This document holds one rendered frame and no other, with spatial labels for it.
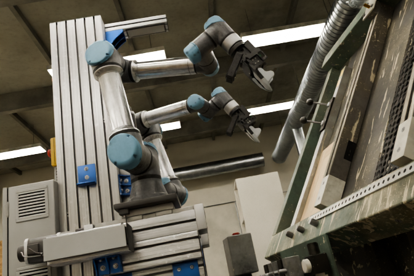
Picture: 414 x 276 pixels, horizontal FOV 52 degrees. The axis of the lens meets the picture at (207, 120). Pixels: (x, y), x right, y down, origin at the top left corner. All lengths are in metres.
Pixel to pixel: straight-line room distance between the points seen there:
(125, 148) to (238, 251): 0.86
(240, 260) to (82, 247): 0.87
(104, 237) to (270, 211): 4.40
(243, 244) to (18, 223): 0.99
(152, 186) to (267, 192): 4.25
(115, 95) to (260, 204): 4.30
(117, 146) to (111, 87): 0.25
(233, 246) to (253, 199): 3.65
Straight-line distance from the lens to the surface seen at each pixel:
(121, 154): 1.49
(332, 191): 1.68
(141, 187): 1.58
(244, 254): 2.09
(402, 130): 1.26
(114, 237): 1.43
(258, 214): 5.68
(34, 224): 1.81
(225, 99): 2.20
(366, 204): 1.33
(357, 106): 1.87
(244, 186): 5.74
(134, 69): 1.78
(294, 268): 1.65
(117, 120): 1.56
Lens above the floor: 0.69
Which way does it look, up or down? 22 degrees up
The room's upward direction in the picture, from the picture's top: 11 degrees counter-clockwise
